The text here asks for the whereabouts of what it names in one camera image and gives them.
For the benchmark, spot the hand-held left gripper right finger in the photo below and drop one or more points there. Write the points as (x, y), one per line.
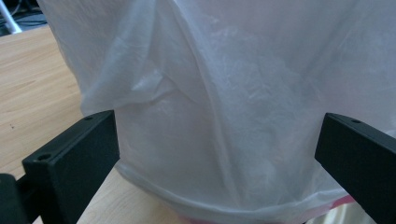
(358, 161)

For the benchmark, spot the white plastic bag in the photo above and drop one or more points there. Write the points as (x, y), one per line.
(224, 102)

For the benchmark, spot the white metal stand leg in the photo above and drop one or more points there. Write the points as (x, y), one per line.
(9, 20)

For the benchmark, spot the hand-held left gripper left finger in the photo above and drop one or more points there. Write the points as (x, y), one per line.
(76, 165)

